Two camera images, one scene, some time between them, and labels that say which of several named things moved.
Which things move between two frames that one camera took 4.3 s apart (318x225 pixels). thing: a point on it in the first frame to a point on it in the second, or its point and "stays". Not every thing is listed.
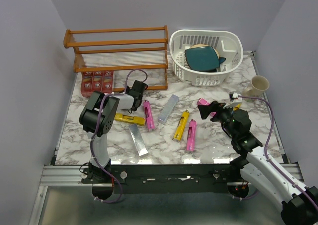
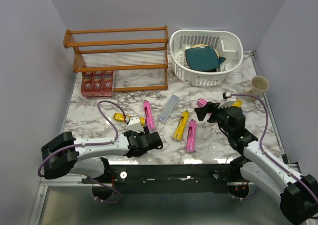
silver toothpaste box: (168, 109) stays
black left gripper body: (127, 90) to (140, 134)
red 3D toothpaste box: (87, 83) stays
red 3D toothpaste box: (97, 81) stays
